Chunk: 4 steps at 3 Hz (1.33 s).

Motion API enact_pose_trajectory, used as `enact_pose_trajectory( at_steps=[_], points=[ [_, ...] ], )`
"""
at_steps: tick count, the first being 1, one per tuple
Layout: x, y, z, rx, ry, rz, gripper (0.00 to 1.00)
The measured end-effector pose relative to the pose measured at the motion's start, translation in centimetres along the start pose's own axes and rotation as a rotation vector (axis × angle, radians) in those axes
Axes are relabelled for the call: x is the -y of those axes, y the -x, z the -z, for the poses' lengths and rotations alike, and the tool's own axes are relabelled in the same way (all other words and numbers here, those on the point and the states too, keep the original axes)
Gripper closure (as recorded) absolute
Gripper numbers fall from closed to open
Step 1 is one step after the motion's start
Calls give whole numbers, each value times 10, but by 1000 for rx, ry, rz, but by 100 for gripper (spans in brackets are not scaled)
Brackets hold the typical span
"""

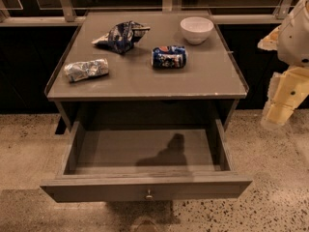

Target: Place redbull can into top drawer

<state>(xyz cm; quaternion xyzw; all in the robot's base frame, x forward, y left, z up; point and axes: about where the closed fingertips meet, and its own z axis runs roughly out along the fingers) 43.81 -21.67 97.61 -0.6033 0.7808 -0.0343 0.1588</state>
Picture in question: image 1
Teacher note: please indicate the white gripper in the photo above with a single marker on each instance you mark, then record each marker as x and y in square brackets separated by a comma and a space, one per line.
[294, 41]

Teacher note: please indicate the blue pepsi can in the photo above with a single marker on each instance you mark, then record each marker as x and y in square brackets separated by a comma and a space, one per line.
[169, 57]

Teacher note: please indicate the small metal drawer knob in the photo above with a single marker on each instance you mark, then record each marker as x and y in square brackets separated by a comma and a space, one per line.
[149, 195]

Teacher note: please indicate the open grey top drawer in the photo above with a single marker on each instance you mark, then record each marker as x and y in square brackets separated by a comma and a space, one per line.
[121, 162]

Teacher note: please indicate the white ceramic bowl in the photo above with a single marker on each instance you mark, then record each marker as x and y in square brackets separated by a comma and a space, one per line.
[196, 29]

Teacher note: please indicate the grey wooden cabinet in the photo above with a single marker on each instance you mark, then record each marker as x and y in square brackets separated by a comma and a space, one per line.
[210, 71]

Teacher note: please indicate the blue crumpled chip bag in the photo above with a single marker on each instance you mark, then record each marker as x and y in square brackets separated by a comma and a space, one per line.
[122, 37]

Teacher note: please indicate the metal railing frame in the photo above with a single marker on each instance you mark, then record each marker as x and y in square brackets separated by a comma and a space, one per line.
[73, 12]

